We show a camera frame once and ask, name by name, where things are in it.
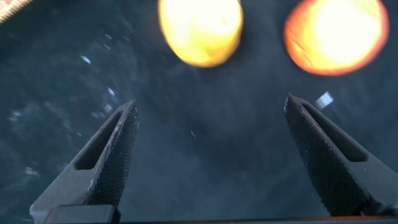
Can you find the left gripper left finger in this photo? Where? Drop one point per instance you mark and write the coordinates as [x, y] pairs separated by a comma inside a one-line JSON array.
[[105, 168]]

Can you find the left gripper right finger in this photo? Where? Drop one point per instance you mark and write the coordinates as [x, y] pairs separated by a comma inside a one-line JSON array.
[[329, 168]]

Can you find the orange fruit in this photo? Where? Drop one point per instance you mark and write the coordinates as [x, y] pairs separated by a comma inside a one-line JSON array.
[[335, 37]]

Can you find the yellow pear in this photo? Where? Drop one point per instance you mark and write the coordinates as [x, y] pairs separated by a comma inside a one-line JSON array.
[[200, 31]]

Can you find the black tablecloth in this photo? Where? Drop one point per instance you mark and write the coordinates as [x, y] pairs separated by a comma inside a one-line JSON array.
[[202, 140]]

